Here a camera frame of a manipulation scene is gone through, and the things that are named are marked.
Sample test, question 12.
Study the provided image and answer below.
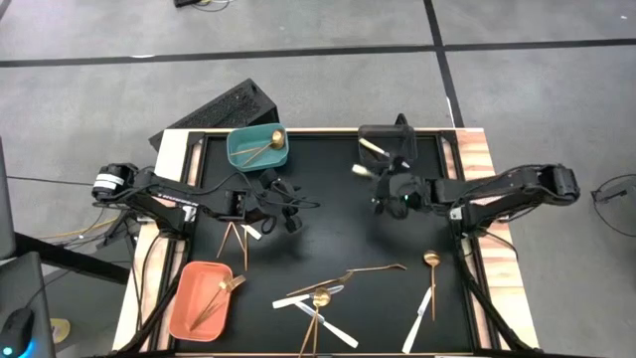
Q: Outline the black perforated box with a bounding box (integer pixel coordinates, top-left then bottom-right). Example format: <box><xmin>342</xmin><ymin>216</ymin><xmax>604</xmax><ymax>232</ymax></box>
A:
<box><xmin>147</xmin><ymin>78</ymin><xmax>280</xmax><ymax>152</ymax></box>

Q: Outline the black floor item with cables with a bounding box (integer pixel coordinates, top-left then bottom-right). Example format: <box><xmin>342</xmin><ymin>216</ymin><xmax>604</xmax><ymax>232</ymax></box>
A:
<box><xmin>173</xmin><ymin>0</ymin><xmax>233</xmax><ymax>12</ymax></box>

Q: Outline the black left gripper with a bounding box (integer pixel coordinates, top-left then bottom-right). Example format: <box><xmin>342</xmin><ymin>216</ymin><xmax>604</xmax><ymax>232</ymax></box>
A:
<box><xmin>226</xmin><ymin>167</ymin><xmax>304</xmax><ymax>235</ymax></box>

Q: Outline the black floor cable loop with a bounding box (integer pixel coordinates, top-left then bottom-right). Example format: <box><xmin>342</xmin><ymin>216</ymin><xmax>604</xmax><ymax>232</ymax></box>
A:
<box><xmin>588</xmin><ymin>173</ymin><xmax>636</xmax><ymax>258</ymax></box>

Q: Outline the gold spoon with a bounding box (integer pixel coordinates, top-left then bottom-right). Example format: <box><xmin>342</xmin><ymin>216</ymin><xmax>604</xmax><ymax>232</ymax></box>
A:
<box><xmin>299</xmin><ymin>286</ymin><xmax>332</xmax><ymax>358</ymax></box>
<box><xmin>253</xmin><ymin>131</ymin><xmax>286</xmax><ymax>168</ymax></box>
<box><xmin>230</xmin><ymin>129</ymin><xmax>287</xmax><ymax>156</ymax></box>
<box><xmin>422</xmin><ymin>250</ymin><xmax>442</xmax><ymax>322</ymax></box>

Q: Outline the dark grey plastic bin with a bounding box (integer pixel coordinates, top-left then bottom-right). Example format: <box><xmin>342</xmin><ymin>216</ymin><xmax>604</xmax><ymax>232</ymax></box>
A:
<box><xmin>357</xmin><ymin>123</ymin><xmax>418</xmax><ymax>170</ymax></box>

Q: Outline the yellow floor cable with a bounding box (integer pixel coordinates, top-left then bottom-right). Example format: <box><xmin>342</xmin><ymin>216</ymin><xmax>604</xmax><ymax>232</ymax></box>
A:
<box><xmin>38</xmin><ymin>217</ymin><xmax>120</xmax><ymax>241</ymax></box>

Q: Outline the black floor beam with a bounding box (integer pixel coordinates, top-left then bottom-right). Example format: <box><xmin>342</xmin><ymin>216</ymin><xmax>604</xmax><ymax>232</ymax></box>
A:
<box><xmin>13</xmin><ymin>231</ymin><xmax>131</xmax><ymax>285</ymax></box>

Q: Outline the grey floor device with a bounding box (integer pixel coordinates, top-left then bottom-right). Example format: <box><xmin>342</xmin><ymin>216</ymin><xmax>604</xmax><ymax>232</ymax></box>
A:
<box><xmin>593</xmin><ymin>179</ymin><xmax>636</xmax><ymax>204</ymax></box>

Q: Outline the teal plastic bin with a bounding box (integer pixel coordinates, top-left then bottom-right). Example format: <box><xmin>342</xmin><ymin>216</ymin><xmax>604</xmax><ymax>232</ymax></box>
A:
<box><xmin>226</xmin><ymin>122</ymin><xmax>290</xmax><ymax>173</ymax></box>

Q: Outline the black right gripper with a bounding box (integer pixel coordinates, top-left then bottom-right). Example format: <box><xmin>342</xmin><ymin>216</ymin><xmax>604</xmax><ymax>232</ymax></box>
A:
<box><xmin>372</xmin><ymin>159</ymin><xmax>438</xmax><ymax>220</ymax></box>

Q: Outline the orange plastic tray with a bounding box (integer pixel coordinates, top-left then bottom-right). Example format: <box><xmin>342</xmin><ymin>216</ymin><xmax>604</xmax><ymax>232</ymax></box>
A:
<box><xmin>167</xmin><ymin>260</ymin><xmax>235</xmax><ymax>344</ymax></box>

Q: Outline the black table border frame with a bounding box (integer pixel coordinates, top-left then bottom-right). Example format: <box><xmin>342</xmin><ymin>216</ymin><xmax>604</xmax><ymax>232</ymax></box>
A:
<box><xmin>183</xmin><ymin>129</ymin><xmax>481</xmax><ymax>357</ymax></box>

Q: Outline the black computer mouse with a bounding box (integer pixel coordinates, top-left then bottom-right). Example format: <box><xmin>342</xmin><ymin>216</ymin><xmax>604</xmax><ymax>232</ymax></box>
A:
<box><xmin>0</xmin><ymin>306</ymin><xmax>37</xmax><ymax>358</ymax></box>

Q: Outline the black support strut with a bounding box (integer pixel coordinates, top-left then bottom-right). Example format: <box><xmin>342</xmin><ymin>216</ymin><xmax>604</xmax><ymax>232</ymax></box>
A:
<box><xmin>454</xmin><ymin>233</ymin><xmax>531</xmax><ymax>355</ymax></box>
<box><xmin>116</xmin><ymin>233</ymin><xmax>188</xmax><ymax>357</ymax></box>

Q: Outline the yellow round floor sticker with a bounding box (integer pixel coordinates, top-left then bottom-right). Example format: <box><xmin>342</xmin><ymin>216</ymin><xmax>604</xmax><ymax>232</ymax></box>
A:
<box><xmin>49</xmin><ymin>317</ymin><xmax>72</xmax><ymax>345</ymax></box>

